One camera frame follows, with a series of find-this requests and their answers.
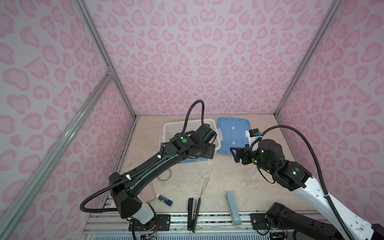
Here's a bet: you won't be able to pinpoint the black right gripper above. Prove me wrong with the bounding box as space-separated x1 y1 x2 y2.
228 143 276 175

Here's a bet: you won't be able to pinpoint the white plastic storage bin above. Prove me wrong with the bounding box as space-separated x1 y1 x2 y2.
160 119 223 164

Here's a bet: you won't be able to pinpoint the metal tweezers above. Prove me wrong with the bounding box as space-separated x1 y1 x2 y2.
199 168 213 198

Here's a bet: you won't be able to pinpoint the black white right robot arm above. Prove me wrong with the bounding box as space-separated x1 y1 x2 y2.
230 139 384 240

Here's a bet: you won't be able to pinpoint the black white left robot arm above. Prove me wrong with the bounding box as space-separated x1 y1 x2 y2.
109 124 217 225

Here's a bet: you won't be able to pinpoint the blue plastic bin lid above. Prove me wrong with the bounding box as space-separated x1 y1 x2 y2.
218 117 251 155

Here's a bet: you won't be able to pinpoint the light blue rectangular case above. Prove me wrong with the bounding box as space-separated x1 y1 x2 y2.
225 192 242 227

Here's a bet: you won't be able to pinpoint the blue glue stick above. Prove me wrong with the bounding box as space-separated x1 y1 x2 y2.
156 194 173 207

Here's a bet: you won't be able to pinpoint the pink glasses case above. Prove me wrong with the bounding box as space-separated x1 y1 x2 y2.
140 183 157 203

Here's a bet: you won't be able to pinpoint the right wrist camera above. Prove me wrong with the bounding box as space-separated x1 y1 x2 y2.
245 129 261 145

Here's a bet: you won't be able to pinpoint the round wire ring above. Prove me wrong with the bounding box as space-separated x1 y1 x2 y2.
157 168 173 182

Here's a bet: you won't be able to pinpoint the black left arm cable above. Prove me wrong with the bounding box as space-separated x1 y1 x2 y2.
79 99 206 214

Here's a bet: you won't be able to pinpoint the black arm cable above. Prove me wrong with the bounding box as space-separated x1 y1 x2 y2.
79 99 206 214
260 124 355 240

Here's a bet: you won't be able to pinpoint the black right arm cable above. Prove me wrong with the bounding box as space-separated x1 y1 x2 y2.
260 124 355 240

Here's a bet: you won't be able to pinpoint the aluminium front rail base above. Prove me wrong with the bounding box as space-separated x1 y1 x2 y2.
80 211 313 240

